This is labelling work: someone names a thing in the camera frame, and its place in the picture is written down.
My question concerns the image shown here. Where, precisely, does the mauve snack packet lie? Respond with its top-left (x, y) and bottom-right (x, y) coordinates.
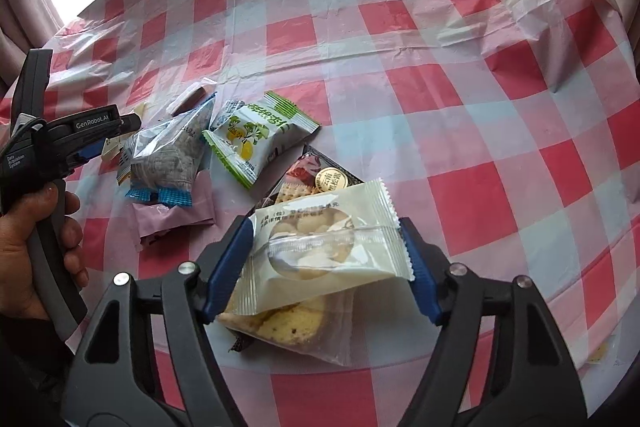
top-left (132, 171), bottom-right (217, 251)

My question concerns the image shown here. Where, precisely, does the clear blue label packet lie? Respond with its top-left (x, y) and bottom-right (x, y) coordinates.
top-left (210, 99), bottom-right (242, 131)

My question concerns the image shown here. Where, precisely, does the clear blue-edged snack packet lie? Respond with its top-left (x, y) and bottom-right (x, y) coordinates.
top-left (116, 93), bottom-right (219, 208)

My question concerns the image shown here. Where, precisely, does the dark cracker packet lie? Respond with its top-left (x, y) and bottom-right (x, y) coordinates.
top-left (254, 145), bottom-right (364, 219)

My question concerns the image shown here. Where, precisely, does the small brown white packet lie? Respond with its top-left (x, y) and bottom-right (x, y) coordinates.
top-left (167, 86), bottom-right (206, 116)

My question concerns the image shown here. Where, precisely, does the green white snack packet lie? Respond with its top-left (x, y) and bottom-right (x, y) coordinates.
top-left (202, 90), bottom-right (322, 190)

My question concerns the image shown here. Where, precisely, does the person's left hand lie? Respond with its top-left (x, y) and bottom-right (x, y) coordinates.
top-left (0, 184), bottom-right (90, 322)

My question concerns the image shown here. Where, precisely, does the clear yellow cake packet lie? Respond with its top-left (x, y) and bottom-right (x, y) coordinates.
top-left (216, 286), bottom-right (357, 369)

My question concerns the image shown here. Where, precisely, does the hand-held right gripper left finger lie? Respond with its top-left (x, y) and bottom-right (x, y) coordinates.
top-left (60, 214), bottom-right (256, 427)

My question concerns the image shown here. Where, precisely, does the cream snack packet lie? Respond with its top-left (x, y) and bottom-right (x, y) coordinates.
top-left (234, 178), bottom-right (417, 316)

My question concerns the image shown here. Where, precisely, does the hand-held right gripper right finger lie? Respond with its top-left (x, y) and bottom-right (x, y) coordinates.
top-left (394, 216), bottom-right (589, 427)

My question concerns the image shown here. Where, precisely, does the taupe curtain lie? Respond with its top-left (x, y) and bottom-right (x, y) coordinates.
top-left (0, 0), bottom-right (67, 88)

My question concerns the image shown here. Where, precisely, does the red white checked tablecloth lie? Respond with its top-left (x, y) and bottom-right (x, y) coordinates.
top-left (0, 0), bottom-right (640, 427)

